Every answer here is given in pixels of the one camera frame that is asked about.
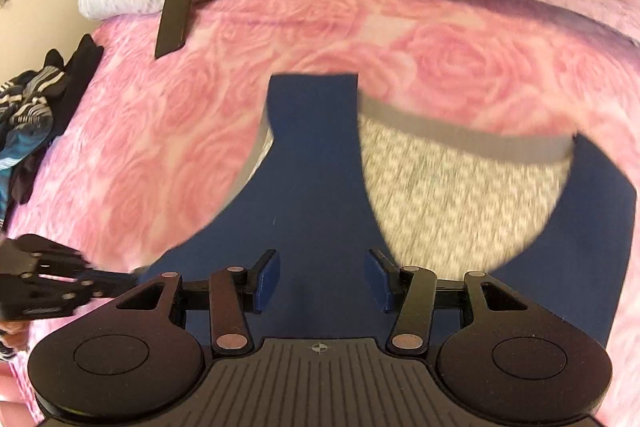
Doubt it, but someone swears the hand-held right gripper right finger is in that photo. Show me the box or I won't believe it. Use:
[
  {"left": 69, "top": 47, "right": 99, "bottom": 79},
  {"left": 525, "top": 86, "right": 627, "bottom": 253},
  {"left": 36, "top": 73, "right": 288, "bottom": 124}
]
[{"left": 367, "top": 248, "right": 531, "bottom": 354}]

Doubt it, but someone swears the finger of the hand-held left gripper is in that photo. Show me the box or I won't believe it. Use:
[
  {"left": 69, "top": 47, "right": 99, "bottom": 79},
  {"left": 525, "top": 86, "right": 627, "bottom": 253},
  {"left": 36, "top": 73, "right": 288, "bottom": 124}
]
[
  {"left": 5, "top": 234, "right": 95, "bottom": 280},
  {"left": 47, "top": 268, "right": 145, "bottom": 305}
]

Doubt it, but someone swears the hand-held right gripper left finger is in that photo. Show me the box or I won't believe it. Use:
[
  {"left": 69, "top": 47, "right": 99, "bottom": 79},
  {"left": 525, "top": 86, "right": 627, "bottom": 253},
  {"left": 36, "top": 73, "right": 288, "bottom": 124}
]
[{"left": 116, "top": 249, "right": 281, "bottom": 356}]

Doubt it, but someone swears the blue sleeveless garment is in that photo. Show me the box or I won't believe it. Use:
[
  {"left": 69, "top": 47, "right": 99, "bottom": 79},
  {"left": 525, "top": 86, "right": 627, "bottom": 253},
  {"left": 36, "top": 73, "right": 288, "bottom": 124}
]
[{"left": 131, "top": 73, "right": 635, "bottom": 358}]

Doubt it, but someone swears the navy thin-striped shirt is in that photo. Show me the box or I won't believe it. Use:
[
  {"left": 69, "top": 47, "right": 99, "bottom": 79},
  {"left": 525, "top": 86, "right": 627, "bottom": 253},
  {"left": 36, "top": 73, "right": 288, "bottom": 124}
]
[{"left": 0, "top": 64, "right": 67, "bottom": 144}]

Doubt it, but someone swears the black garment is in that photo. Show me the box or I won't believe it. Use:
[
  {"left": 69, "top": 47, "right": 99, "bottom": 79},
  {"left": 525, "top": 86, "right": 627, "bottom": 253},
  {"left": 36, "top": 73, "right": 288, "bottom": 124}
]
[{"left": 10, "top": 34, "right": 105, "bottom": 204}]

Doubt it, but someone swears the pink floral bed blanket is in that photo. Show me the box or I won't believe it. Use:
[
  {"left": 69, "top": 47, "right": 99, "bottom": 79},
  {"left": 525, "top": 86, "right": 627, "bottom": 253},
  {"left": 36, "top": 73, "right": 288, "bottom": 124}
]
[{"left": 0, "top": 0, "right": 640, "bottom": 427}]

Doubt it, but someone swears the black smartphone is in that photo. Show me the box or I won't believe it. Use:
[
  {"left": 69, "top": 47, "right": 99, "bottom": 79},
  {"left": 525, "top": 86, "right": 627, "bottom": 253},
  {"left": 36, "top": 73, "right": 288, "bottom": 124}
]
[{"left": 154, "top": 0, "right": 199, "bottom": 60}]

